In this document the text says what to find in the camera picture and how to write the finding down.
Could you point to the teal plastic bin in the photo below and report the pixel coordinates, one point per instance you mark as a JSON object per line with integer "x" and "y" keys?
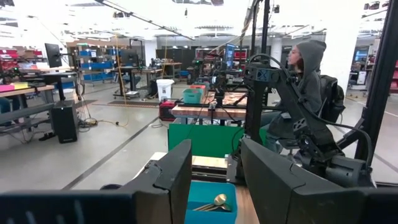
{"x": 205, "y": 189}

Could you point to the person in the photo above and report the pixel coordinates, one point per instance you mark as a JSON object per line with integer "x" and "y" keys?
{"x": 311, "y": 84}

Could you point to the blue bin shelf rack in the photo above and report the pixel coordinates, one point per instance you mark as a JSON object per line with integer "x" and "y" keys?
{"x": 96, "y": 65}

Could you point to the black monitor on arm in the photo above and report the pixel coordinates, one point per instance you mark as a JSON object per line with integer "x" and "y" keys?
{"x": 53, "y": 55}

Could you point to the wooden top grey desk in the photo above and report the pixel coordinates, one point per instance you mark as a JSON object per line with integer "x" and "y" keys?
{"x": 28, "y": 90}

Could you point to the small red bin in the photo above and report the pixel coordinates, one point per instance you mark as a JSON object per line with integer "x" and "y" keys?
{"x": 197, "y": 87}

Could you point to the green board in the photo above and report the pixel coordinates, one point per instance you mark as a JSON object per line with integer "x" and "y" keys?
{"x": 202, "y": 140}

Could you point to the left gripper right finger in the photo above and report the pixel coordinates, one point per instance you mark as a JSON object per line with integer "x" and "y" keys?
{"x": 295, "y": 202}

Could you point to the wooden top work table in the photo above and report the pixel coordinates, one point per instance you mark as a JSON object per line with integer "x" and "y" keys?
{"x": 192, "y": 111}

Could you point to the red storage bin rack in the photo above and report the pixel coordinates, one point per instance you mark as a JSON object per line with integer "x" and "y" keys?
{"x": 241, "y": 55}

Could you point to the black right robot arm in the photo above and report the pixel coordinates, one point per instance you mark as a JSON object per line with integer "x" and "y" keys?
{"x": 311, "y": 130}

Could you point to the black workbench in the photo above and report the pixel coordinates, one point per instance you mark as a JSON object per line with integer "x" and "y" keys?
{"x": 136, "y": 70}

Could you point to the white waste bin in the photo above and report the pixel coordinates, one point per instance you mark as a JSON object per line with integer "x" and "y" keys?
{"x": 164, "y": 90}

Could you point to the lit blue monitor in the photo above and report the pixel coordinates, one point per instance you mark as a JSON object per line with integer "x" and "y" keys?
{"x": 230, "y": 56}

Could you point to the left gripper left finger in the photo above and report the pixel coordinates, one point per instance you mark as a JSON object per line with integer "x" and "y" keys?
{"x": 155, "y": 205}

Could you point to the black aluminium rig frame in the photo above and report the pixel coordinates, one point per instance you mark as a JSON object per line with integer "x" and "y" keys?
{"x": 376, "y": 93}

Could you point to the red black machine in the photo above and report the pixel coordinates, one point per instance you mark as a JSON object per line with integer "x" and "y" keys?
{"x": 167, "y": 110}

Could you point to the small teal bin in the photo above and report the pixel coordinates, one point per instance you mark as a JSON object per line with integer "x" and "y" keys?
{"x": 192, "y": 96}

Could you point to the grey black office chair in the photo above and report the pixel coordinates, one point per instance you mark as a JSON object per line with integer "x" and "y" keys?
{"x": 332, "y": 96}

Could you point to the black computer tower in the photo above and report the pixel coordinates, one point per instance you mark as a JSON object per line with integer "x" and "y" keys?
{"x": 64, "y": 121}

